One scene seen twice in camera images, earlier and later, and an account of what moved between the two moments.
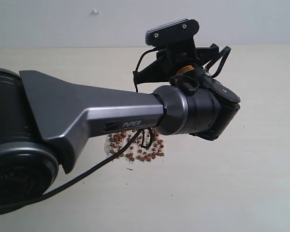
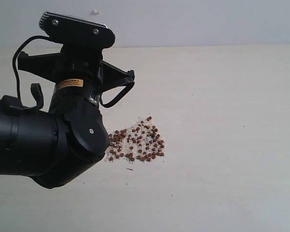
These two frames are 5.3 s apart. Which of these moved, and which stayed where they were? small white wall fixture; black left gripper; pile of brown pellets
Moved: black left gripper
Stayed: small white wall fixture; pile of brown pellets
